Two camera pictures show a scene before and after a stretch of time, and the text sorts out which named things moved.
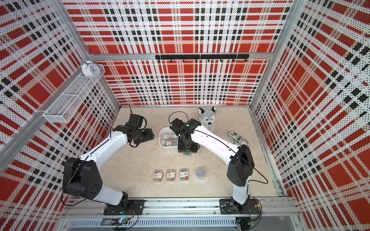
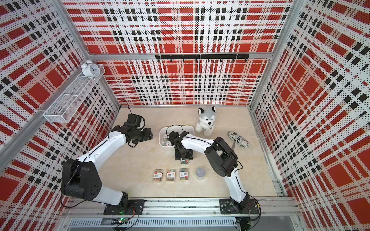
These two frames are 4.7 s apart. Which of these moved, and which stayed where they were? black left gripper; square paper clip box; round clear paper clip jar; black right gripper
Moved: black right gripper
Stayed: round clear paper clip jar; black left gripper; square paper clip box
